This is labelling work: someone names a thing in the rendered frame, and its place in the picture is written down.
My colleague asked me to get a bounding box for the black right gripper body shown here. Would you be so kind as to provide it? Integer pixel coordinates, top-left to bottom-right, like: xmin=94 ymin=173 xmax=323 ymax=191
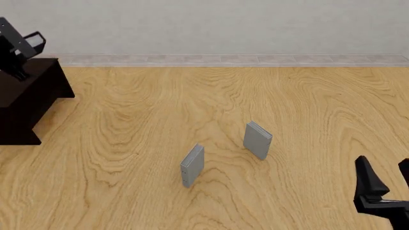
xmin=353 ymin=195 xmax=409 ymax=230

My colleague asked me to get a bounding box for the grey book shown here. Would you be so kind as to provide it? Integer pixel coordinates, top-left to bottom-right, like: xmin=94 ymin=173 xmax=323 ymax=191
xmin=180 ymin=142 xmax=205 ymax=188
xmin=242 ymin=120 xmax=274 ymax=161

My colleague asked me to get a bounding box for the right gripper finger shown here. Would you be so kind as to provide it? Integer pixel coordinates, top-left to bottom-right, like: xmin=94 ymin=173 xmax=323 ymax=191
xmin=397 ymin=157 xmax=409 ymax=188
xmin=354 ymin=155 xmax=391 ymax=199

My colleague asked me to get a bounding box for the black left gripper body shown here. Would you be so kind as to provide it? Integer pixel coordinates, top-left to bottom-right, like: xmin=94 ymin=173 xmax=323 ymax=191
xmin=0 ymin=16 xmax=38 ymax=59

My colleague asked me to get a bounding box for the dark wooden cabinet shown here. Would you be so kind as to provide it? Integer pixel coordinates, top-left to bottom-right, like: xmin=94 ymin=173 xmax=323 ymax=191
xmin=0 ymin=57 xmax=76 ymax=146

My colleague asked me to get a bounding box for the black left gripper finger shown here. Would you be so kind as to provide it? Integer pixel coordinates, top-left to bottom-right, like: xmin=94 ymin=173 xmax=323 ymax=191
xmin=0 ymin=35 xmax=31 ymax=81

